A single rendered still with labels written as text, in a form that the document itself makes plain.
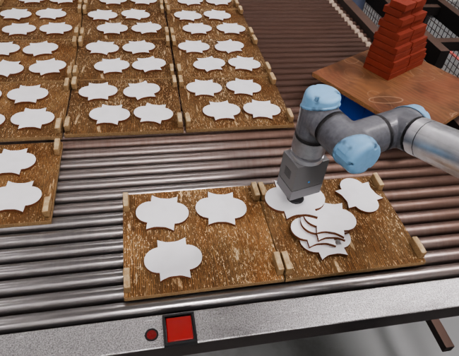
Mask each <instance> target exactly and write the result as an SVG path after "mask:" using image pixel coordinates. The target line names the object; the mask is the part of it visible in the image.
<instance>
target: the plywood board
mask: <svg viewBox="0 0 459 356"><path fill-rule="evenodd" d="M368 52H369V49H368V50H366V51H364V52H361V53H359V54H356V55H354V56H352V57H349V58H346V59H343V60H342V61H339V62H337V63H334V64H331V65H330V66H327V67H324V68H322V69H319V70H317V71H314V72H313V73H312V76H313V77H314V78H316V79H317V80H319V81H320V82H322V83H324V84H326V85H329V86H332V87H334V88H335V89H337V90H338V91H339V92H340V93H341V94H342V95H344V96H345V97H348V98H349V99H351V100H352V101H354V102H356V103H357V104H359V105H361V106H362V107H364V108H366V109H367V110H369V111H370V112H373V113H374V114H379V113H382V112H386V111H388V110H392V109H394V108H396V107H399V106H403V105H420V106H422V107H423V108H424V109H425V110H426V111H427V112H428V113H429V115H430V117H431V119H432V120H434V121H437V122H439V123H442V124H447V123H448V122H450V121H451V120H453V119H455V118H456V117H458V116H459V78H458V77H456V76H454V75H452V74H450V73H448V72H446V71H444V70H442V69H439V68H437V67H435V66H433V65H431V64H429V63H427V62H425V61H423V62H422V64H421V65H419V66H417V67H415V68H413V69H411V70H409V71H407V72H405V73H403V74H401V75H399V76H396V77H395V78H392V79H390V80H389V81H387V80H386V79H384V78H382V77H380V76H378V75H376V74H375V73H373V72H371V71H369V70H367V69H365V68H364V67H363V66H364V62H365V60H366V57H367V54H368Z"/></svg>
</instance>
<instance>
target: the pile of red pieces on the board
mask: <svg viewBox="0 0 459 356"><path fill-rule="evenodd" d="M426 1H427V0H391V2H390V3H389V4H385V5H384V7H383V11H384V12H386V13H385V15H384V17H382V18H380V19H379V22H378V25H380V26H379V28H378V31H376V32H375V33H374V41H373V43H372V44H371V45H370V48H369V52H368V54H367V57H366V60H365V62H364V66H363V67H364V68H365V69H367V70H369V71H371V72H373V73H375V74H376V75H378V76H380V77H382V78H384V79H386V80H387V81H389V80H390V79H392V78H395V77H396V76H399V75H401V74H403V73H405V72H407V71H409V70H411V69H413V68H415V67H417V66H419V65H421V64H422V62H423V61H424V60H423V59H424V58H425V56H426V54H427V53H426V50H427V48H425V47H426V44H427V42H426V41H427V38H428V37H427V36H426V35H424V34H425V31H426V27H427V24H425V23H423V20H424V18H425V17H426V14H427V11H424V10H422V9H423V7H424V5H425V3H426Z"/></svg>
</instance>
